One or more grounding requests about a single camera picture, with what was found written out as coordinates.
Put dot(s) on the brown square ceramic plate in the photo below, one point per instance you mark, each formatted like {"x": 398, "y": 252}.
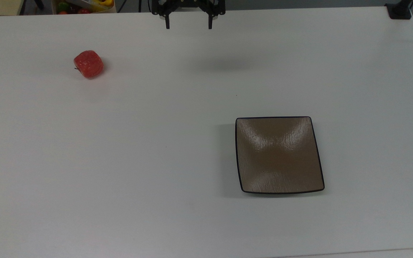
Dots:
{"x": 279, "y": 156}

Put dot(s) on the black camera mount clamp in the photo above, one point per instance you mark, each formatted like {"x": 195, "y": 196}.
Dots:
{"x": 399, "y": 10}

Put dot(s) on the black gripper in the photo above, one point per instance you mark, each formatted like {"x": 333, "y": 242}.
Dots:
{"x": 188, "y": 3}

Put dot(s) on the yellow toy fruit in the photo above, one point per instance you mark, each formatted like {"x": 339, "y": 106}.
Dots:
{"x": 103, "y": 3}

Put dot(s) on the red toy fruit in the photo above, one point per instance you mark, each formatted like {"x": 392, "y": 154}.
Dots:
{"x": 84, "y": 11}

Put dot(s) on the red apple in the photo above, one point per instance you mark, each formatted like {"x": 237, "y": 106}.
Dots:
{"x": 89, "y": 64}

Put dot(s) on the green toy fruit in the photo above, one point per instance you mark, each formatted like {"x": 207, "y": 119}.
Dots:
{"x": 62, "y": 6}

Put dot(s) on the beige box of toy fruit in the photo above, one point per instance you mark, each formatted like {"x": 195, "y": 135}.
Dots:
{"x": 54, "y": 9}

